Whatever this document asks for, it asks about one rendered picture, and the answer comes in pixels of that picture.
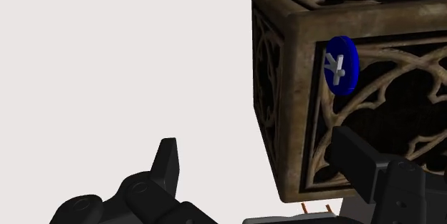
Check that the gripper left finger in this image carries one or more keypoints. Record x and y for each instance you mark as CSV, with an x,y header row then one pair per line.
x,y
153,195

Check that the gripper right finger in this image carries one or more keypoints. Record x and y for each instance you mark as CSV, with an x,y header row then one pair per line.
x,y
401,188

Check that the blue round clock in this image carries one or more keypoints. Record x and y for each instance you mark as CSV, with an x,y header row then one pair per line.
x,y
347,59

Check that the ornate carved brown box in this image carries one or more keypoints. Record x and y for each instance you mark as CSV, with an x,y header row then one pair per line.
x,y
300,76

